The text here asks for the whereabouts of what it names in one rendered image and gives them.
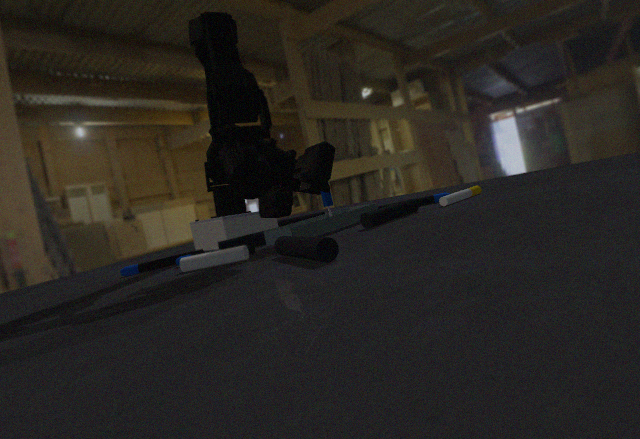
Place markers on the blue stylus with grey tip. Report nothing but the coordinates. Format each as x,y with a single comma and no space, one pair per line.
327,200

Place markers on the keyboard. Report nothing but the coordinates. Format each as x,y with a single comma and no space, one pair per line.
320,226

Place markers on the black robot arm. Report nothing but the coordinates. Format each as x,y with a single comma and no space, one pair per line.
235,156

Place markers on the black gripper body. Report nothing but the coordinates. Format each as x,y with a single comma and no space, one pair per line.
314,167

